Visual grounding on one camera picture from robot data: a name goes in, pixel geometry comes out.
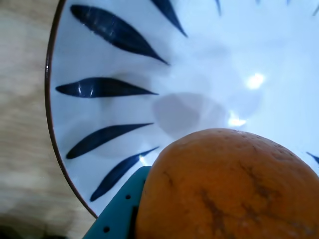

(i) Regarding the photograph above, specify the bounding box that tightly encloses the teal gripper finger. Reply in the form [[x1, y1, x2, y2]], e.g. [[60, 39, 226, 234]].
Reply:
[[84, 165, 153, 239]]

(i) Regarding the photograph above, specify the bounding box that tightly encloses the small scarred orange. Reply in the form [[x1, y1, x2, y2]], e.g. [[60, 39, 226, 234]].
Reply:
[[134, 127, 319, 239]]

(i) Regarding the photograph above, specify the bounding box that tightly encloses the white plate with blue stripes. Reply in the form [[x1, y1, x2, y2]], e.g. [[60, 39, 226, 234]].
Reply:
[[44, 0, 319, 220]]

